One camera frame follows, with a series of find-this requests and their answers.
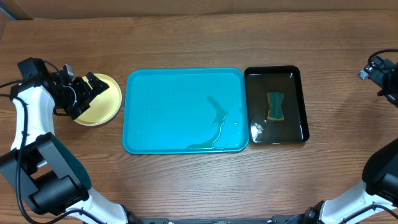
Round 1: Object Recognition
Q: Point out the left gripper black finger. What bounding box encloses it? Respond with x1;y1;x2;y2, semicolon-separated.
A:
85;72;109;95
72;77;91;106

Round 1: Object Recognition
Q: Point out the yellow plate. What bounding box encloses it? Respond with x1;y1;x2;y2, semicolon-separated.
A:
75;73;123;126

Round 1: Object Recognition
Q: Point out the green yellow sponge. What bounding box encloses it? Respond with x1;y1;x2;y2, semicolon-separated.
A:
267;92;284;121

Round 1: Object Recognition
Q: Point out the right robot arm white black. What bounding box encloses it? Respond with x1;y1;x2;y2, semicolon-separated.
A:
287;49;397;223

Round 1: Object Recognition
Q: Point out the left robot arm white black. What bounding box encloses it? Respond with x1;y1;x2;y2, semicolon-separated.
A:
1;58;139;223

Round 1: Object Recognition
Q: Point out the teal plastic tray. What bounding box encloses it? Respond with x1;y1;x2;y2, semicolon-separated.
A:
122;67;249;154

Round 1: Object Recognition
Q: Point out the black water tray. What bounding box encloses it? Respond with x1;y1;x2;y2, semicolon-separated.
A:
244;65;310;144

